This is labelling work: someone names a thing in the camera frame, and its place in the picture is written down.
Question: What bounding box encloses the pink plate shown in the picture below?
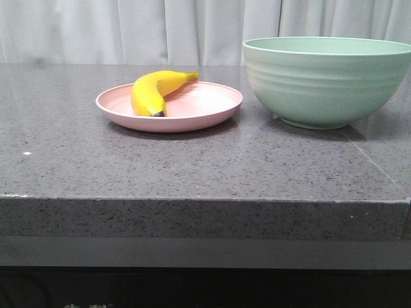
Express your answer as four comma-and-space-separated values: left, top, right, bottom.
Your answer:
96, 81, 243, 133

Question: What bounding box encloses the green bowl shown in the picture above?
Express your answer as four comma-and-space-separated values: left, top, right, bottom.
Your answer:
243, 37, 410, 130

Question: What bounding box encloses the yellow banana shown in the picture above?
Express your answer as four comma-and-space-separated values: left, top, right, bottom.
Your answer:
130, 71, 200, 117

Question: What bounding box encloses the white curtain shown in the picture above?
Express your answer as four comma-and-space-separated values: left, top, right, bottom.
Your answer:
1, 1, 410, 65

